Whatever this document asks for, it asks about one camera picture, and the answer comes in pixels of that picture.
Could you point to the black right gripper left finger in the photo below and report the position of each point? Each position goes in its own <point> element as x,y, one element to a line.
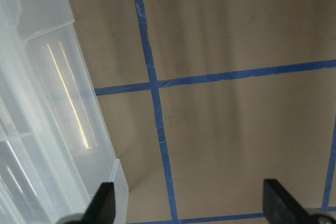
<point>102,208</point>

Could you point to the clear plastic box lid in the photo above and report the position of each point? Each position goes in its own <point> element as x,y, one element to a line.
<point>55,148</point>

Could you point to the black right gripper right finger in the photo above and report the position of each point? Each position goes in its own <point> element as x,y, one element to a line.
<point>279,206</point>

